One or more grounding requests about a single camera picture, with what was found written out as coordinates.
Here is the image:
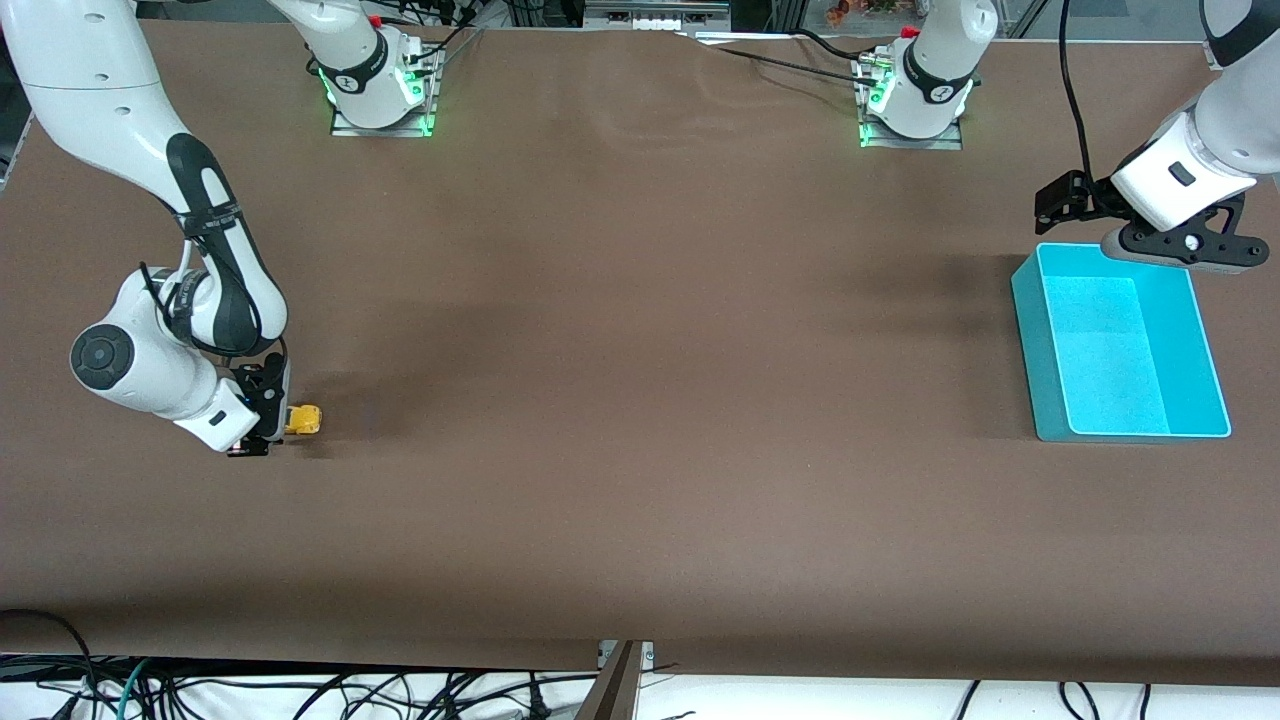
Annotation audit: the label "white power strip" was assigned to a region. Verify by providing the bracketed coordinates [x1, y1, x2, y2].
[585, 0, 731, 32]

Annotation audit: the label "orange background objects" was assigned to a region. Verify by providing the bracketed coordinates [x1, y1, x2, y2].
[828, 0, 906, 26]

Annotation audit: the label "dark table support post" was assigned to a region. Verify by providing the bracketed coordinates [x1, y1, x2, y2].
[575, 640, 657, 720]

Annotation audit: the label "brown table cover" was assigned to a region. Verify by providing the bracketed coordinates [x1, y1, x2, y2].
[0, 18, 1280, 687]

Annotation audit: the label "black looped floor cable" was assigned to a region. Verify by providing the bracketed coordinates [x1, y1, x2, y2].
[0, 608, 101, 701]

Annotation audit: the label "teal floor cable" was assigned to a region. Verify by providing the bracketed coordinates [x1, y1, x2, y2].
[115, 657, 153, 720]

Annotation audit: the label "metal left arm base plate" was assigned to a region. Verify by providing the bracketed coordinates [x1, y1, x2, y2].
[856, 50, 966, 151]

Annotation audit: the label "teal plastic bin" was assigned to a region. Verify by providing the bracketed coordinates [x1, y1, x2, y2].
[1010, 242, 1233, 443]

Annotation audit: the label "black right base cable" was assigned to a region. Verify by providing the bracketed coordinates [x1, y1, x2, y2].
[400, 0, 491, 66]

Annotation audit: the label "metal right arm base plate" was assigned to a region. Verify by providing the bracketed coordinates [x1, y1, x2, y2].
[330, 45, 441, 139]

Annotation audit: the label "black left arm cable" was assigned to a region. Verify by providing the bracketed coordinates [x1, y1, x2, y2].
[1058, 0, 1094, 183]

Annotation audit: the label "thick black base cable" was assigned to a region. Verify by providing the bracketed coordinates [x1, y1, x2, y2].
[690, 38, 883, 87]

